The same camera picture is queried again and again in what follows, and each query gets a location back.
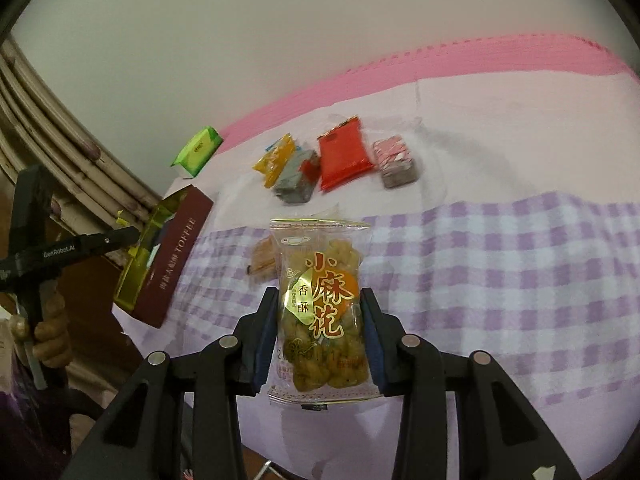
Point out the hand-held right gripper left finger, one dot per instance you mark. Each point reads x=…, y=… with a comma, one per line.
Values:
x=264, y=345

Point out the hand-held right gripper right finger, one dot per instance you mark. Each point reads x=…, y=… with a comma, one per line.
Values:
x=376, y=350

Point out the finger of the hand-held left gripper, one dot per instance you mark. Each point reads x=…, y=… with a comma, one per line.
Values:
x=112, y=239

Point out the gold tin box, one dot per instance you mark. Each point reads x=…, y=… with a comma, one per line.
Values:
x=165, y=260

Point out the clear packet of dough twists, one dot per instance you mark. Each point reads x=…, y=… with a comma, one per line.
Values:
x=320, y=305

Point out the clear packet of orange snacks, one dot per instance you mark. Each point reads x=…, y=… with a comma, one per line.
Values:
x=262, y=260

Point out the navy and pale blue packet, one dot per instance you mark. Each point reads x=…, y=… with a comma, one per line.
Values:
x=295, y=182

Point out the yellow orange snack packet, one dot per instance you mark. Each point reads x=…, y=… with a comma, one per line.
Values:
x=275, y=160

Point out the pink patterned snack packet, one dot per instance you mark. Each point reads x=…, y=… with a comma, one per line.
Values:
x=396, y=162

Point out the red snack packet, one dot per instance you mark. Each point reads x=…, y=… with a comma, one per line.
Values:
x=345, y=157

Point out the person's left hand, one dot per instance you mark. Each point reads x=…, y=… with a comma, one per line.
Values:
x=52, y=335

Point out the bamboo furniture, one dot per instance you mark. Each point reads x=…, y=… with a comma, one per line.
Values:
x=60, y=135

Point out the green tissue pack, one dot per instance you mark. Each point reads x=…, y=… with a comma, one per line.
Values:
x=197, y=152

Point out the pink and lilac checked cloth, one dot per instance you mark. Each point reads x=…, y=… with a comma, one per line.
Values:
x=490, y=240

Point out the person's purple clothing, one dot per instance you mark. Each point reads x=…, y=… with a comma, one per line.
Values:
x=30, y=420

